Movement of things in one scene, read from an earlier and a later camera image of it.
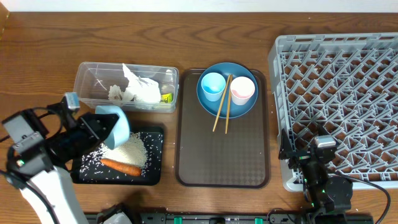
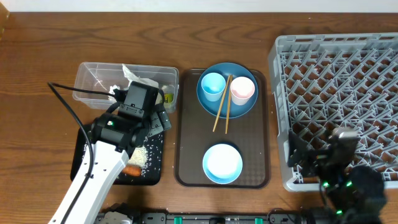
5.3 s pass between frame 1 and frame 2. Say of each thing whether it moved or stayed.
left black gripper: moved
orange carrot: stayed
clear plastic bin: stayed
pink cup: stayed
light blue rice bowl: moved
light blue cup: stayed
